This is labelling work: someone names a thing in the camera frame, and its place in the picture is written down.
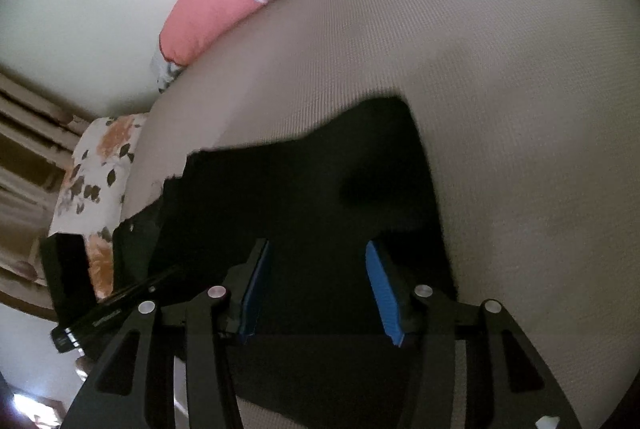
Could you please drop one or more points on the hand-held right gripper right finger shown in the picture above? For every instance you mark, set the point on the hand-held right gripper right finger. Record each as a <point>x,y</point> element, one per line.
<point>382,294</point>

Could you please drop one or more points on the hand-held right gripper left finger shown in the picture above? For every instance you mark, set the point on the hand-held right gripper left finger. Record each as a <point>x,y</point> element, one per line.
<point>252,299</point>

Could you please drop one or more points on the black pants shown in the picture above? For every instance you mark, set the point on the black pants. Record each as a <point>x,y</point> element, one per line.
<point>310,204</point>

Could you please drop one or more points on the white floral pillow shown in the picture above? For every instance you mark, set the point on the white floral pillow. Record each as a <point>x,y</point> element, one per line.
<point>95,189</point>

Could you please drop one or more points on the bed with beige sheet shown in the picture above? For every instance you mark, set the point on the bed with beige sheet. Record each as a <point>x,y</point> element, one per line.
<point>500,109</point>

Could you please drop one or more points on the wooden bed frame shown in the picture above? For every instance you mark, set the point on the wooden bed frame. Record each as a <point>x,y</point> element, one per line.
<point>20,296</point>

